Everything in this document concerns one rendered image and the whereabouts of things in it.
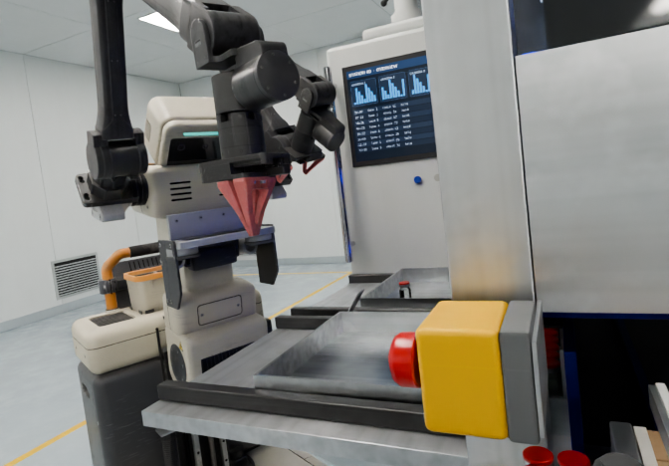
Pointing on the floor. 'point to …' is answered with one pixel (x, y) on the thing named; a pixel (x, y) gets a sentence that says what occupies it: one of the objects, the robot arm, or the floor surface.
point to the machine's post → (479, 148)
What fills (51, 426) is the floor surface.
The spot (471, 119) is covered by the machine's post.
